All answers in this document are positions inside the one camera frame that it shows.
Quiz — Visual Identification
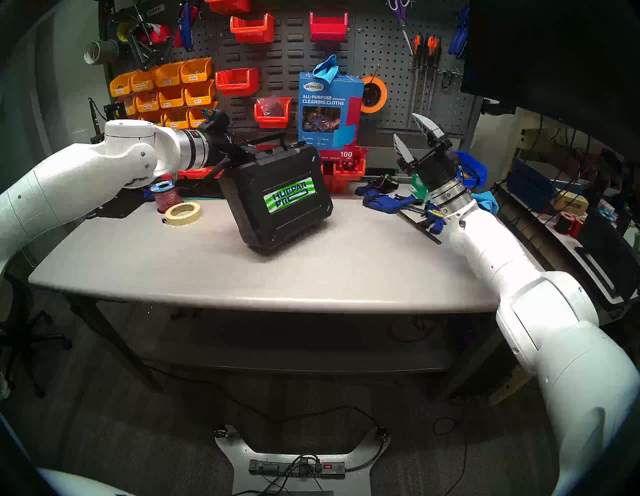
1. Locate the cream masking tape roll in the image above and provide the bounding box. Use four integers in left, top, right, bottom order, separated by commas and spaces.
165, 201, 203, 227

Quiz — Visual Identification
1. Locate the dark blue case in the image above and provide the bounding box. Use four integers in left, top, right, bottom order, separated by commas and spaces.
506, 159, 556, 211

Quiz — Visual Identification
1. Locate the black plastic tool box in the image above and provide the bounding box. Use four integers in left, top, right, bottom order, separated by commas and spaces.
218, 141, 334, 256

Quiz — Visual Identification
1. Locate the blue handled hand tool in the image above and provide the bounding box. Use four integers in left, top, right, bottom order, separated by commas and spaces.
175, 0, 201, 51

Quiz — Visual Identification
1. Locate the black office chair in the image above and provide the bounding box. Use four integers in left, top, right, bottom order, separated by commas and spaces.
0, 280, 73, 401

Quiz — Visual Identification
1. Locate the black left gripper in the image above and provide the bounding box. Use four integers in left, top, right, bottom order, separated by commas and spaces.
207, 127, 287, 171

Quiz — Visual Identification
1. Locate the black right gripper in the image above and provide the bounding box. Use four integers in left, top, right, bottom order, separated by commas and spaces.
393, 113, 460, 193

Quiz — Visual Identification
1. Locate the blue plastic bin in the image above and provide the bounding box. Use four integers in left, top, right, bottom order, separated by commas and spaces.
452, 150, 488, 190

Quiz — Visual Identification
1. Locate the red wire spool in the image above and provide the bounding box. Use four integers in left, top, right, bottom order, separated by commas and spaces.
150, 180, 183, 215

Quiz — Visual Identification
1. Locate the grey duct tape roll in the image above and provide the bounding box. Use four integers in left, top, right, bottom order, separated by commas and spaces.
83, 39, 120, 66

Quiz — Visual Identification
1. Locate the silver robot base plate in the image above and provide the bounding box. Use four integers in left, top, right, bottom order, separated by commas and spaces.
214, 425, 392, 496

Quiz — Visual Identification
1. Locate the black monitor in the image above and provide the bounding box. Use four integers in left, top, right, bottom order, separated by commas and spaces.
460, 0, 640, 161

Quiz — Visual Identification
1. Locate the red and black spool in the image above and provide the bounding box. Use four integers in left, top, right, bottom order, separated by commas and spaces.
554, 210, 583, 238

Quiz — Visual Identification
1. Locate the black flat tray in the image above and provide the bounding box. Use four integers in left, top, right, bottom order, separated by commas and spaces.
575, 210, 640, 311

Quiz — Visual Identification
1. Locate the dark metal workbench frame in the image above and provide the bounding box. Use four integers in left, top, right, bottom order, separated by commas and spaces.
60, 292, 506, 401

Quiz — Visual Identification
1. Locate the blue plastic clamp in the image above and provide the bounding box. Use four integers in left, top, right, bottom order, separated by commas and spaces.
356, 186, 418, 215

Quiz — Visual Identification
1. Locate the blue spring clamp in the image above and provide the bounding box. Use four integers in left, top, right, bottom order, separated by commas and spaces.
448, 6, 471, 58

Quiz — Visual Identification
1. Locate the dark grey triangular frame tool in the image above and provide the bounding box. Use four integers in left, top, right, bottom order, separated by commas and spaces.
127, 5, 173, 71

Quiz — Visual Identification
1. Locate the blue cleaning cloths box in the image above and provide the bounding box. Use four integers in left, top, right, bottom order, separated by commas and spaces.
298, 71, 366, 162

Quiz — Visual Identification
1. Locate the blue microfibre cloth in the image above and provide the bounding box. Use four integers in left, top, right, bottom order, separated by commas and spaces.
313, 54, 339, 83

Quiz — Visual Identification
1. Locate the teal cloth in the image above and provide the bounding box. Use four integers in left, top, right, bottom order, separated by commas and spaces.
472, 190, 500, 216

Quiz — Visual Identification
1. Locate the brown cardboard box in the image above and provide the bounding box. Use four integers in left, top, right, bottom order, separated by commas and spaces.
552, 190, 586, 216

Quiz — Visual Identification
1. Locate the black power strip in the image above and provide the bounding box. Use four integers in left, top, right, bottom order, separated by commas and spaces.
248, 459, 347, 480

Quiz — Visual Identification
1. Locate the black floor cable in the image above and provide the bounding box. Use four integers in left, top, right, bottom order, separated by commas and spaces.
145, 365, 388, 443

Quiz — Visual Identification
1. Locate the orange tape roll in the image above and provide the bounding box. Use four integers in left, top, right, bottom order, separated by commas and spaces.
361, 76, 388, 114

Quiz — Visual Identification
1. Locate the blue bar clamp yellow label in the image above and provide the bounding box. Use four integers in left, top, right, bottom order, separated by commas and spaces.
397, 202, 446, 246

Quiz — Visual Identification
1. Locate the orange black screwdriver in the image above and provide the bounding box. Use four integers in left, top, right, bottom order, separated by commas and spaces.
406, 34, 423, 128
425, 36, 443, 113
419, 36, 436, 126

